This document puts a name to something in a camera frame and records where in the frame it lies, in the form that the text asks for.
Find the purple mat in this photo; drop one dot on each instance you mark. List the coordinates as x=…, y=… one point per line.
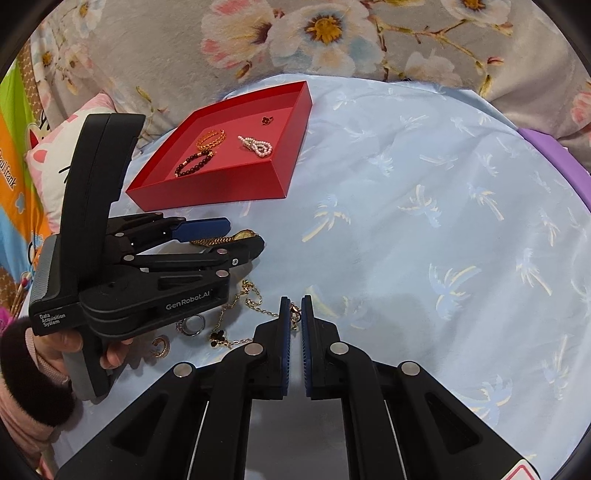
x=558, y=157

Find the pink cat face pillow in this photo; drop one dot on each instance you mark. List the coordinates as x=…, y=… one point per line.
x=51, y=147

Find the gold wrist watch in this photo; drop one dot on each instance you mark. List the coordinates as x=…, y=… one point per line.
x=240, y=235

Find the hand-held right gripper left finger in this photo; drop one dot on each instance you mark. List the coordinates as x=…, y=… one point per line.
x=285, y=341

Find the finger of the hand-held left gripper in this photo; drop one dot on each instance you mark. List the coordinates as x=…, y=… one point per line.
x=221, y=258
x=203, y=228

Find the red cardboard box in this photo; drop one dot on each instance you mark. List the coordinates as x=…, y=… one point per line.
x=207, y=184

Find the gold hoop earring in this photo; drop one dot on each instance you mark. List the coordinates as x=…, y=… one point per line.
x=164, y=350

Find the person's left forearm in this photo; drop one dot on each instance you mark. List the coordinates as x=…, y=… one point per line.
x=27, y=392

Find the gold braided bangle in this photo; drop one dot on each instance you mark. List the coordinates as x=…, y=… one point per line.
x=203, y=138

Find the person's left hand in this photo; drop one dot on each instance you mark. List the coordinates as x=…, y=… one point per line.
x=60, y=345

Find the grey floral blanket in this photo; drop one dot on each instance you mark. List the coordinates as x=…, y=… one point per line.
x=161, y=46

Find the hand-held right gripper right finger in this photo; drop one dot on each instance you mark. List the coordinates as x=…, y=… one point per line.
x=304, y=350

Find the colourful cartoon blanket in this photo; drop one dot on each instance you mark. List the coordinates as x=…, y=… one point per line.
x=14, y=194

